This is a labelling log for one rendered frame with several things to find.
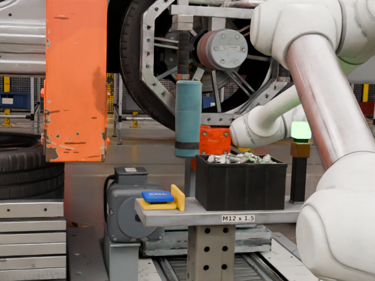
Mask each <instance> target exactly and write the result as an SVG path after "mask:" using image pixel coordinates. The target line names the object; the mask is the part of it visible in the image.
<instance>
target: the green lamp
mask: <svg viewBox="0 0 375 281"><path fill-rule="evenodd" d="M291 136H292V137H294V138H298V139H309V138H311V131H310V128H309V125H308V122H292V130H291Z"/></svg>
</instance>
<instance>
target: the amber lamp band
mask: <svg viewBox="0 0 375 281"><path fill-rule="evenodd" d="M290 155H291V156H293V157H295V158H309V157H310V143H309V142H308V143H299V142H294V141H291V149H290Z"/></svg>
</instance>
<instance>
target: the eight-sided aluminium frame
mask: <svg viewBox="0 0 375 281"><path fill-rule="evenodd" d="M173 1H174V0H156V1H155V2H154V3H153V4H152V5H151V6H150V7H149V8H148V9H146V10H145V11H144V12H143V13H142V14H141V22H140V24H141V38H140V70H139V72H140V80H141V81H142V82H143V83H144V85H145V86H147V87H148V88H149V89H150V91H151V92H152V93H153V94H154V95H155V96H156V97H157V98H158V99H159V100H160V102H161V103H162V104H163V105H164V106H165V107H167V108H168V110H169V111H170V112H171V113H172V114H173V115H174V116H175V102H176V99H175V98H174V97H173V96H172V95H171V94H170V93H169V92H168V90H167V89H166V88H165V87H164V86H163V85H162V84H161V83H160V82H159V81H158V80H157V79H156V78H155V77H154V75H153V56H154V33H155V19H156V18H157V17H158V16H159V15H160V14H161V13H162V12H163V11H164V10H165V9H166V8H167V7H168V6H169V5H170V4H171V3H172V2H173ZM147 27H148V29H147ZM146 40H147V41H148V42H147V41H146ZM146 53H147V55H146ZM278 65H279V63H278V62H277V61H276V60H275V59H274V58H273V60H272V78H271V79H270V80H269V81H268V82H267V83H266V84H265V85H264V86H263V87H262V88H261V89H260V90H259V91H258V92H257V93H256V94H255V95H254V96H253V97H252V98H251V99H250V100H249V101H248V102H247V103H246V104H245V105H244V106H242V107H241V108H240V109H239V110H238V111H237V112H236V113H201V123H200V125H231V123H232V122H233V121H235V120H236V119H237V118H239V117H241V116H243V115H244V114H245V113H247V112H250V111H251V110H252V109H254V108H255V107H257V106H264V105H265V104H267V103H268V102H269V101H270V100H271V99H272V98H273V97H274V96H275V95H276V94H277V93H278V92H279V91H280V90H281V89H283V87H284V86H285V85H286V84H287V82H276V80H277V77H278ZM146 66H147V67H146ZM153 84H154V85H153ZM161 93H162V94H161Z"/></svg>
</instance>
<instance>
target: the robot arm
mask: <svg viewBox="0 0 375 281"><path fill-rule="evenodd" d="M250 41H251V43H252V45H253V46H254V48H255V49H256V50H258V51H259V52H261V53H263V54H265V55H267V56H272V57H273V58H274V59H275V60H276V61H277V62H279V63H280V64H281V65H282V66H283V67H284V68H285V69H287V70H288V71H290V74H291V77H292V79H293V82H294V85H293V86H292V87H290V88H289V89H287V90H286V91H284V92H283V93H281V94H280V95H278V96H277V97H275V98H274V99H272V100H271V101H269V102H268V103H267V104H265V105H264V106H257V107H255V108H254V109H252V110H251V111H250V112H247V113H245V114H244V115H243V116H241V117H239V118H237V119H236V120H235V121H233V122H232V123H231V125H230V127H229V132H230V136H231V139H232V141H233V143H234V145H236V146H238V147H239V148H256V147H261V146H265V145H268V144H271V143H274V142H276V141H279V140H281V139H285V138H290V137H292V136H291V130H292V122H308V125H309V128H310V131H311V134H312V137H313V140H314V143H315V145H316V149H317V151H318V154H319V157H320V160H321V164H322V166H323V169H324V172H325V173H324V175H323V176H322V178H321V179H320V181H319V183H318V185H317V188H316V192H315V193H313V194H312V195H311V196H310V197H309V198H308V199H307V200H306V202H305V203H304V204H303V206H302V208H301V210H300V214H299V216H298V218H297V223H296V242H297V248H298V251H299V255H300V258H301V260H302V262H303V264H304V266H306V268H307V269H308V270H309V271H311V273H312V274H313V275H314V276H315V277H317V278H319V279H320V280H322V281H375V140H374V137H373V135H372V132H371V130H370V128H369V126H368V124H367V122H366V119H365V117H364V115H363V113H362V111H361V109H360V106H359V104H358V102H357V100H356V98H355V95H354V93H353V91H352V88H351V87H350V85H349V82H348V80H347V77H346V76H347V75H348V74H349V73H351V72H352V71H353V70H355V69H356V68H357V67H359V66H361V65H362V64H364V63H365V62H367V61H368V60H369V59H370V58H371V57H372V56H373V55H375V0H267V1H265V2H263V3H260V4H259V5H258V6H257V7H256V8H255V9H254V10H253V13H252V18H251V29H250Z"/></svg>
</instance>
